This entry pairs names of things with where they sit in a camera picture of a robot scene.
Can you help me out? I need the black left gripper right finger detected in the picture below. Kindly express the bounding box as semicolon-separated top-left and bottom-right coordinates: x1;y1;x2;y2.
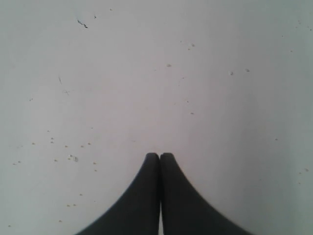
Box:
160;153;250;235

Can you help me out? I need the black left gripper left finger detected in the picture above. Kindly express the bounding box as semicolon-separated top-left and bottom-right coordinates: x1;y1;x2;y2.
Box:
80;153;160;235

